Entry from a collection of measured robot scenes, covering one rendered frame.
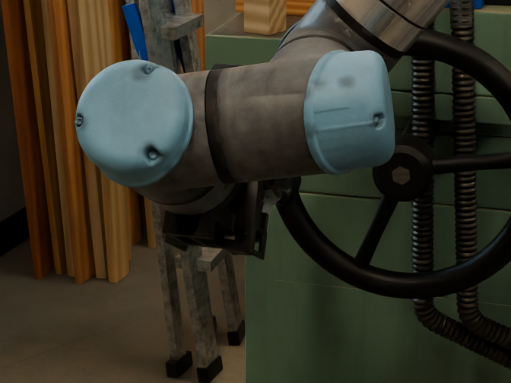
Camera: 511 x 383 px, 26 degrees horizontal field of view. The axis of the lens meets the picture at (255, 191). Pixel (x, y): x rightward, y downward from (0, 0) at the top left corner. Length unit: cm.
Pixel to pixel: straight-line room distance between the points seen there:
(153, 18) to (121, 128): 151
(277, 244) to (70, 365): 116
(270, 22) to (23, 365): 135
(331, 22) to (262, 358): 75
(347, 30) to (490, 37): 42
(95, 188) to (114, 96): 213
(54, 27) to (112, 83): 200
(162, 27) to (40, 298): 90
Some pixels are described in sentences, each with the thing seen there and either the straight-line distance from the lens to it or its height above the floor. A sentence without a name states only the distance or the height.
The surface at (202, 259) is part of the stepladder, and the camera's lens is 231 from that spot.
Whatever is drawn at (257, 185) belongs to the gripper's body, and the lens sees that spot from 87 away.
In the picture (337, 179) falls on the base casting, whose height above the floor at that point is 73.
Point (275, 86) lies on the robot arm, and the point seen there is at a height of 100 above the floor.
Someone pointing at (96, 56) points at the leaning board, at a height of 57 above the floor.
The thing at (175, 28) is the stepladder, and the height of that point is 75.
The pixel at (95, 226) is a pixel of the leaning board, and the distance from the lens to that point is 285.
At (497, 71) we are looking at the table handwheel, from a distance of 110.
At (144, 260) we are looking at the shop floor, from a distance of 300.
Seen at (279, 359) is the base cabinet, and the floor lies 48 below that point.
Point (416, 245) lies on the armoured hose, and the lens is 123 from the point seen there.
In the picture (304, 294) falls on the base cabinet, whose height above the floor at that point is 57.
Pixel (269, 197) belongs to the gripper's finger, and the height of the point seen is 84.
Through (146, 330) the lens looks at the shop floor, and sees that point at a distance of 262.
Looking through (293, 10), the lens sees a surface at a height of 91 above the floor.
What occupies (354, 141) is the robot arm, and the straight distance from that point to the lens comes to 67.
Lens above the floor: 116
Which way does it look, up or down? 19 degrees down
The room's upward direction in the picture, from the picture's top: straight up
